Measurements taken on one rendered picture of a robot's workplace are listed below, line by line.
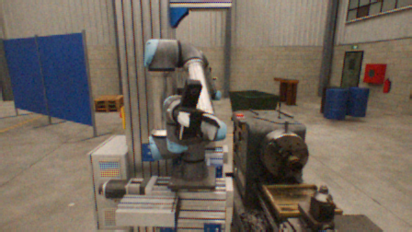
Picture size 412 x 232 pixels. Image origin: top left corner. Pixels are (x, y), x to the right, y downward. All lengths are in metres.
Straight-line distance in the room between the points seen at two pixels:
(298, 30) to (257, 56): 2.24
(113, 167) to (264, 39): 11.21
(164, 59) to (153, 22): 0.30
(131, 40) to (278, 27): 11.33
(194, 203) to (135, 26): 0.91
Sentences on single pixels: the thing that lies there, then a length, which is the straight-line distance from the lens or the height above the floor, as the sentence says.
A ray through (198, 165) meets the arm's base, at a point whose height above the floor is 1.24.
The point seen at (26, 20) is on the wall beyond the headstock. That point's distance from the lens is 13.20.
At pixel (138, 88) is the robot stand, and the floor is 1.58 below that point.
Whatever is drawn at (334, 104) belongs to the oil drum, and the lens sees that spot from 8.06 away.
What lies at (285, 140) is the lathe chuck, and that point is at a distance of 1.71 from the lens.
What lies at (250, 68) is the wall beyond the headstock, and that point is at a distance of 11.87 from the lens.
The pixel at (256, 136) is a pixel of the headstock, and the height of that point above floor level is 1.18.
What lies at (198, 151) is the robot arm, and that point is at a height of 1.30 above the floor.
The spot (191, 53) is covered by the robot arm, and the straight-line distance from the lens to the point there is 1.03.
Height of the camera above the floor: 1.72
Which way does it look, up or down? 13 degrees down
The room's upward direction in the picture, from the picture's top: straight up
